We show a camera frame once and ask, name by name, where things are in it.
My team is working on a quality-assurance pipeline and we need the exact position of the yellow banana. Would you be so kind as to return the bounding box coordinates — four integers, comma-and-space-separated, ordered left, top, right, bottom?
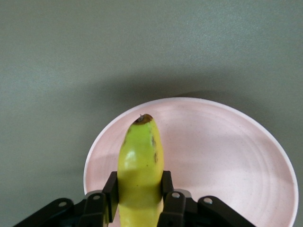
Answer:
117, 113, 165, 227

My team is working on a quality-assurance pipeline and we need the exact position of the pink round plate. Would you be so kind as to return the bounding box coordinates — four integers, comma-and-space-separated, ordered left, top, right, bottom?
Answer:
83, 97, 298, 227

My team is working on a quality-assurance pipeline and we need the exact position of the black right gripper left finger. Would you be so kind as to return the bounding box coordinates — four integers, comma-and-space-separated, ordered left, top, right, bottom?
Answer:
11, 171, 119, 227

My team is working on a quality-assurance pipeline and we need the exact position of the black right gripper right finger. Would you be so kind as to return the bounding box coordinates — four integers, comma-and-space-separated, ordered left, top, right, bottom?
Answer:
157, 170, 256, 227

